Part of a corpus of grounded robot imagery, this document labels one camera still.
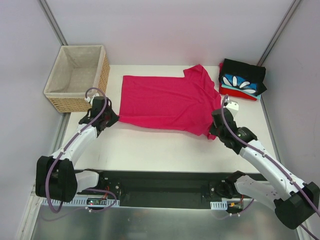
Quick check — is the magenta pink t-shirt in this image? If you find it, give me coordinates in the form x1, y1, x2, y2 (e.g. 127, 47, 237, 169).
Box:
119, 64, 221, 140

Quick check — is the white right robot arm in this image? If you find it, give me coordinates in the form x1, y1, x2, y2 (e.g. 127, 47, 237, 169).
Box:
210, 106, 320, 230

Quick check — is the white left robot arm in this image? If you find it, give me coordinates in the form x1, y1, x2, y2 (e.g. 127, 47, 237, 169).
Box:
35, 96, 119, 203

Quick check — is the red folded t-shirt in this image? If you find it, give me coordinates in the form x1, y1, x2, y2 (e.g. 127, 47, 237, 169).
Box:
219, 84, 257, 101

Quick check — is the light teal folded t-shirt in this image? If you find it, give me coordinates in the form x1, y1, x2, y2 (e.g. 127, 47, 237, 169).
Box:
222, 84, 261, 99

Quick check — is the woven wicker basket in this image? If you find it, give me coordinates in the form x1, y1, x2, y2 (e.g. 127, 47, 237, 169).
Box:
43, 45, 110, 113

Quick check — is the black folded printed t-shirt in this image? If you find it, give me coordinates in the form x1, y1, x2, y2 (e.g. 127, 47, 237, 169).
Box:
218, 58, 267, 95

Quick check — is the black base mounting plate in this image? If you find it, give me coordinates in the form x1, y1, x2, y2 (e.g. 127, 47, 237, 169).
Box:
80, 170, 231, 210

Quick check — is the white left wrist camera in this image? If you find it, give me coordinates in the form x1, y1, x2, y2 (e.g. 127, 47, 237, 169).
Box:
84, 93, 100, 105

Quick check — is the right white cable duct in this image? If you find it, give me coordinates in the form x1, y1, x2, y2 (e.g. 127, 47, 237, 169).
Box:
210, 201, 228, 211

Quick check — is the white cable duct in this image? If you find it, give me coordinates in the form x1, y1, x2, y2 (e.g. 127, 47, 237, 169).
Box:
210, 201, 228, 211
41, 196, 120, 207

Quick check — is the left white cable duct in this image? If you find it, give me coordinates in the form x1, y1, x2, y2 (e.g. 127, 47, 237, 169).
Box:
41, 196, 120, 207

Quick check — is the aluminium frame rail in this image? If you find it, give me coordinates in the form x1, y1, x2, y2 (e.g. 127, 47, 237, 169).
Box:
31, 184, 39, 196

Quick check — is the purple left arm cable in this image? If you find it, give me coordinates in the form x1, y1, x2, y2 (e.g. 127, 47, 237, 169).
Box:
40, 86, 118, 222

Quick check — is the left aluminium corner post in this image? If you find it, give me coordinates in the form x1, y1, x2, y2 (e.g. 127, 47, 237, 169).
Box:
37, 0, 68, 46

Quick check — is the aluminium corner post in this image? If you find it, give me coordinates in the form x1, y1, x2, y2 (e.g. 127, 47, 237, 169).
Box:
37, 0, 68, 46
257, 0, 303, 67

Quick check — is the right aluminium corner post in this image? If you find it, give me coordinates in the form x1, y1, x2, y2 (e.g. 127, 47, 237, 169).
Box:
257, 0, 303, 67

